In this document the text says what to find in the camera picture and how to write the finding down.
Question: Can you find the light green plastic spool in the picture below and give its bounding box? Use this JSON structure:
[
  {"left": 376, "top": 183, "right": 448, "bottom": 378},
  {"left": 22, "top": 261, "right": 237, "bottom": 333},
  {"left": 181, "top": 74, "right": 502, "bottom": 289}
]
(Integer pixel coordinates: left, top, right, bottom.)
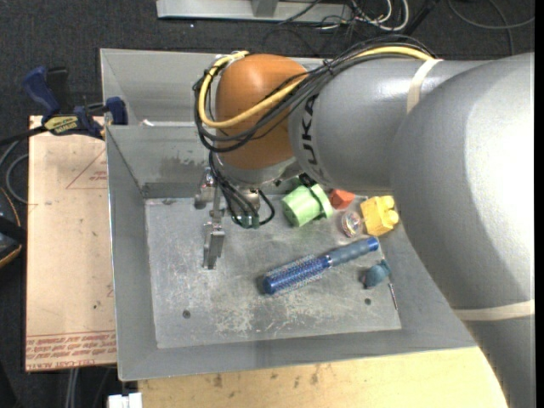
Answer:
[{"left": 280, "top": 184, "right": 335, "bottom": 229}]

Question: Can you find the grey metal bin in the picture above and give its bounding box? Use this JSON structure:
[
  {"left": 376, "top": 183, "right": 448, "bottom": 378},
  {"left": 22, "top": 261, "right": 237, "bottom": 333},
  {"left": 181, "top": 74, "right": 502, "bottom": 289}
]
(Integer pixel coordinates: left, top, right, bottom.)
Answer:
[{"left": 99, "top": 48, "right": 479, "bottom": 383}]

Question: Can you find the blue round hairbrush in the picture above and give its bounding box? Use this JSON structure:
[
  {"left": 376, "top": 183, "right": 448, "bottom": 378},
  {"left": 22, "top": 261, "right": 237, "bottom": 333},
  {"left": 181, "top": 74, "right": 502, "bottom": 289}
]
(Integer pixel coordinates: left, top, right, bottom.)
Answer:
[{"left": 261, "top": 235, "right": 381, "bottom": 297}]

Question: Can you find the orange-red toy block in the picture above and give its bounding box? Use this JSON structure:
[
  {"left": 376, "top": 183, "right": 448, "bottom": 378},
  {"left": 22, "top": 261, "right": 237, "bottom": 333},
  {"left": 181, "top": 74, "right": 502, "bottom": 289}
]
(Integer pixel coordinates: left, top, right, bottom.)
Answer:
[{"left": 329, "top": 188, "right": 356, "bottom": 211}]

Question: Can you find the clear ball with coloured bits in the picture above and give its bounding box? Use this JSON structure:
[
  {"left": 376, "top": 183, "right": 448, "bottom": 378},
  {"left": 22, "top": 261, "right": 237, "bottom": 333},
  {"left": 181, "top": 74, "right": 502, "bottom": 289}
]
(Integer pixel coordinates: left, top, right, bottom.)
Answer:
[{"left": 339, "top": 210, "right": 364, "bottom": 239}]

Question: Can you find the yellow toy brick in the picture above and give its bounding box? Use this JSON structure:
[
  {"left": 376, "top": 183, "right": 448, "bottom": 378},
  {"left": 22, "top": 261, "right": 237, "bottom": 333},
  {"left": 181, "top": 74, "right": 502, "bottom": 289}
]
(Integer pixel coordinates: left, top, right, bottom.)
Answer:
[{"left": 360, "top": 195, "right": 401, "bottom": 237}]

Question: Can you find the brown cardboard board, red print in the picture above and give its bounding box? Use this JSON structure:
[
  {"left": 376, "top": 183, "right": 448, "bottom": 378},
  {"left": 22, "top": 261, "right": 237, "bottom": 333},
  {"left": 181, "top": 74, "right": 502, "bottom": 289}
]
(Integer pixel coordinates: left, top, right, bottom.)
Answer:
[{"left": 25, "top": 115, "right": 118, "bottom": 373}]

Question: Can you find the dark teal toy animal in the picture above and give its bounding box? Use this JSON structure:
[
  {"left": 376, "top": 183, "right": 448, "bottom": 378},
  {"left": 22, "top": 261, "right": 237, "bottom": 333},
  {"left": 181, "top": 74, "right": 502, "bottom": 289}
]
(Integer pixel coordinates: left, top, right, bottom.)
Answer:
[{"left": 361, "top": 258, "right": 393, "bottom": 290}]

